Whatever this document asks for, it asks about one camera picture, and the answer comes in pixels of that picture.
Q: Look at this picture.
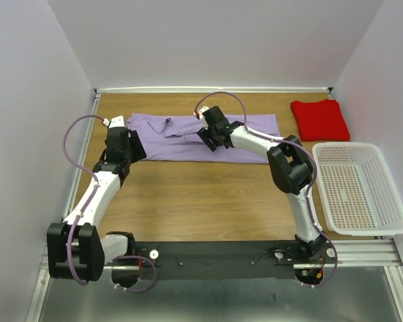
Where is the purple t-shirt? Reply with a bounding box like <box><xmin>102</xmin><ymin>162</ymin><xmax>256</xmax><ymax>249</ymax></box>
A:
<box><xmin>127</xmin><ymin>113</ymin><xmax>267</xmax><ymax>164</ymax></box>

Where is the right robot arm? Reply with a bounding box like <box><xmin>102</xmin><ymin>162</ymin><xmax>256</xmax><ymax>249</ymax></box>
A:
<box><xmin>197</xmin><ymin>121</ymin><xmax>338</xmax><ymax>263</ymax></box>

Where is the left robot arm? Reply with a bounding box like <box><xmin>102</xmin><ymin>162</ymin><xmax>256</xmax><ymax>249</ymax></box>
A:
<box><xmin>46</xmin><ymin>127</ymin><xmax>146</xmax><ymax>284</ymax></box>

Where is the folded red t-shirt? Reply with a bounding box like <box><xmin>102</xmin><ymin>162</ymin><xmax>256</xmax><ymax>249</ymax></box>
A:
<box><xmin>290</xmin><ymin>99</ymin><xmax>350</xmax><ymax>142</ymax></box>

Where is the white plastic basket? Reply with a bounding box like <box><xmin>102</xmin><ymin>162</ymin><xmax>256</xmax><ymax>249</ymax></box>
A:
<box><xmin>312</xmin><ymin>142</ymin><xmax>403</xmax><ymax>237</ymax></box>

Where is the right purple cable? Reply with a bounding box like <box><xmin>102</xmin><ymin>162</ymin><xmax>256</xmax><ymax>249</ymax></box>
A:
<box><xmin>193</xmin><ymin>91</ymin><xmax>339</xmax><ymax>289</ymax></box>

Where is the purple cable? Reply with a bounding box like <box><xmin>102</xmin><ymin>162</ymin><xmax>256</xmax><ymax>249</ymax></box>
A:
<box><xmin>193</xmin><ymin>91</ymin><xmax>339</xmax><ymax>289</ymax></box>
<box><xmin>62</xmin><ymin>115</ymin><xmax>158</xmax><ymax>292</ymax></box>

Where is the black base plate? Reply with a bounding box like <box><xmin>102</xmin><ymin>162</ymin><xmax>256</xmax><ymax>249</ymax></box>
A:
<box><xmin>105</xmin><ymin>240</ymin><xmax>335</xmax><ymax>286</ymax></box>

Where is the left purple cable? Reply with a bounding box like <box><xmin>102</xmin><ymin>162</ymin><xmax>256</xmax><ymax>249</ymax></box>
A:
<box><xmin>62</xmin><ymin>115</ymin><xmax>158</xmax><ymax>292</ymax></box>

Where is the aluminium frame rail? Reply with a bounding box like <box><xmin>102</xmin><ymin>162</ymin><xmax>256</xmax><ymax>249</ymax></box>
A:
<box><xmin>334</xmin><ymin>239</ymin><xmax>402</xmax><ymax>267</ymax></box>

